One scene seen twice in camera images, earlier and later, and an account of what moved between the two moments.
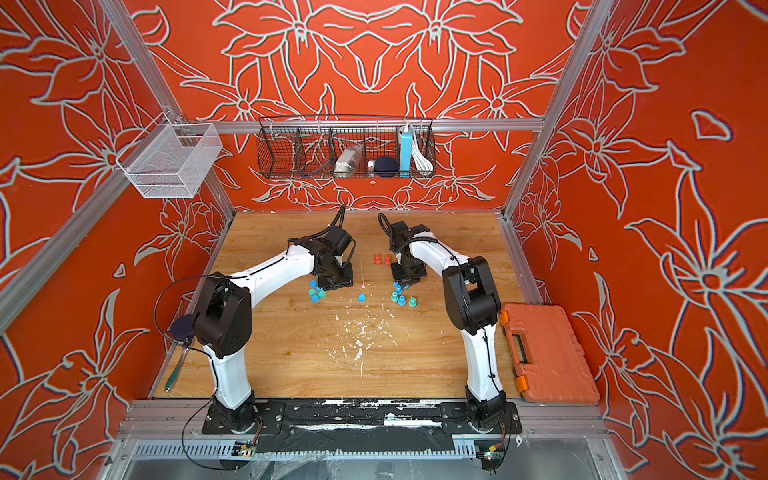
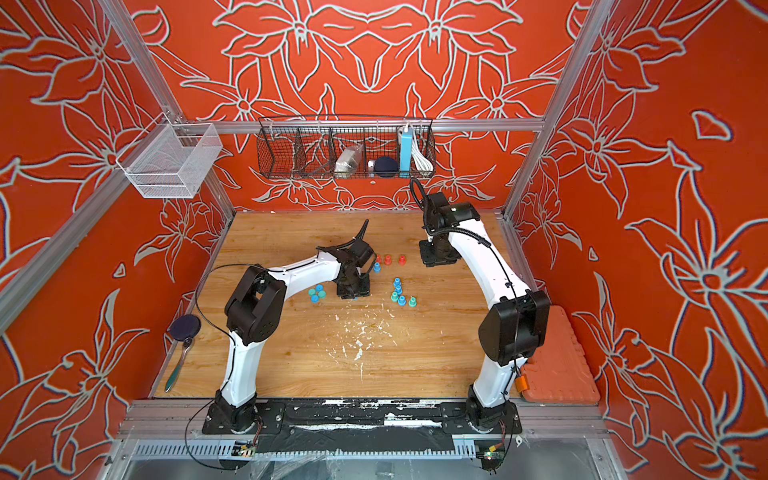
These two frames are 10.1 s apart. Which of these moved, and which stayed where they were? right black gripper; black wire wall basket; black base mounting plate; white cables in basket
Moved: right black gripper
Stayed: white cables in basket; black base mounting plate; black wire wall basket
